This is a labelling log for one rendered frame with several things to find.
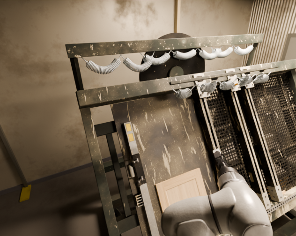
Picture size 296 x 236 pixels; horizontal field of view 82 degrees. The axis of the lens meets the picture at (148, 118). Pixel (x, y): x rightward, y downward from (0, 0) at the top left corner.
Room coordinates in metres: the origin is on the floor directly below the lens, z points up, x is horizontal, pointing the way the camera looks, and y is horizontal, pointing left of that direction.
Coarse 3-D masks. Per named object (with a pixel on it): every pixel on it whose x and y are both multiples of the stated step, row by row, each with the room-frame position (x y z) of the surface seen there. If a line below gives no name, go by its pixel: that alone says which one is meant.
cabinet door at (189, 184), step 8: (176, 176) 0.95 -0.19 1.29; (184, 176) 0.95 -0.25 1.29; (192, 176) 0.96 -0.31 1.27; (200, 176) 0.98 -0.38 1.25; (160, 184) 0.87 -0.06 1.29; (168, 184) 0.89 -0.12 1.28; (176, 184) 0.90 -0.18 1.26; (184, 184) 0.92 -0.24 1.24; (192, 184) 0.93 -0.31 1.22; (200, 184) 0.94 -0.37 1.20; (160, 192) 0.84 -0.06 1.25; (168, 192) 0.86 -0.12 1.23; (176, 192) 0.87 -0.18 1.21; (184, 192) 0.88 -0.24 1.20; (192, 192) 0.90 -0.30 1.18; (200, 192) 0.91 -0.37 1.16; (160, 200) 0.82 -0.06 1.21; (168, 200) 0.83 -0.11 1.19; (176, 200) 0.84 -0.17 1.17
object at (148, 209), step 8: (128, 144) 0.97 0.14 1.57; (136, 144) 0.97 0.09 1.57; (136, 152) 0.94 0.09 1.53; (136, 176) 0.87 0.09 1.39; (144, 184) 0.84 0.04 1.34; (144, 192) 0.81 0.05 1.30; (144, 200) 0.78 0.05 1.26; (144, 208) 0.76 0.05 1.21; (152, 208) 0.76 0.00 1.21; (152, 216) 0.73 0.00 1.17; (152, 224) 0.71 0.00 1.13; (152, 232) 0.68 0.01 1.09
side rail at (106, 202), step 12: (84, 108) 1.01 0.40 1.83; (84, 120) 0.97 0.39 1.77; (96, 144) 0.90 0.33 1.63; (96, 156) 0.86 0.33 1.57; (96, 168) 0.82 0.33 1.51; (96, 180) 0.78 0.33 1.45; (108, 192) 0.75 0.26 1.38; (108, 204) 0.72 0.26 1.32; (108, 216) 0.68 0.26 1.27; (108, 228) 0.64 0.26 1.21
